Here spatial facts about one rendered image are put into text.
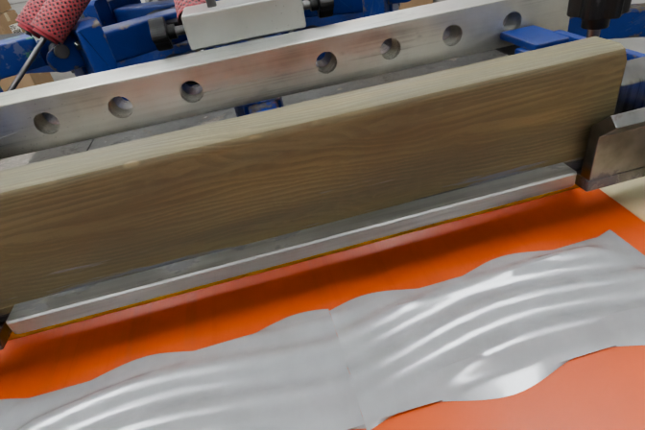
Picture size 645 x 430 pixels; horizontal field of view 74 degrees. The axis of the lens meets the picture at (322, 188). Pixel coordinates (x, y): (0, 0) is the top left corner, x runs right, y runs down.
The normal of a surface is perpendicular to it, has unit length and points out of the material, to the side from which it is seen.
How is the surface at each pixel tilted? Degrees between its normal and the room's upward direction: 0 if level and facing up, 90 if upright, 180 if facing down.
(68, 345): 0
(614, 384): 0
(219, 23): 90
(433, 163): 90
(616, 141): 90
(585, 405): 0
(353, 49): 90
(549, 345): 36
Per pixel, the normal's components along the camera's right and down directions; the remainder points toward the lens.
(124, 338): -0.15, -0.83
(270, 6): 0.22, 0.50
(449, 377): -0.07, -0.42
